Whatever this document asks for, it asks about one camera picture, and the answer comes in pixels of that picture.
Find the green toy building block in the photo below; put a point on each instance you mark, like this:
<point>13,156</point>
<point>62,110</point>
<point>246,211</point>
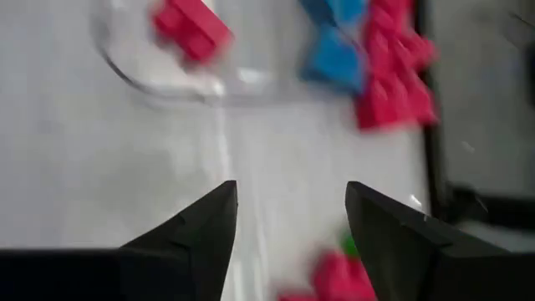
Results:
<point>349,244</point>

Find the white plastic table cover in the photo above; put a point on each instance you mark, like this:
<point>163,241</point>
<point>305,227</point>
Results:
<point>83,167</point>

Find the blue toy building block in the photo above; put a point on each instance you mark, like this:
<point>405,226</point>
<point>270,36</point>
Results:
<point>334,62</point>
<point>334,12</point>

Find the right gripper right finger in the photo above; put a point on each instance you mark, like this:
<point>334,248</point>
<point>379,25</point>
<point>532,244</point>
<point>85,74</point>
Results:
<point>418,259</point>

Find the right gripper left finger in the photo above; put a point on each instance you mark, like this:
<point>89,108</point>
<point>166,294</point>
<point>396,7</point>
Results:
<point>188,251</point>

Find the large red building block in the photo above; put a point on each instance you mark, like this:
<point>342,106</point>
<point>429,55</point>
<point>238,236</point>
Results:
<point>393,100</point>

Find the clear plastic bin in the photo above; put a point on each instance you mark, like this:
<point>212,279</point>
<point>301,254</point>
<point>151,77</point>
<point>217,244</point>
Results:
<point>259,62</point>

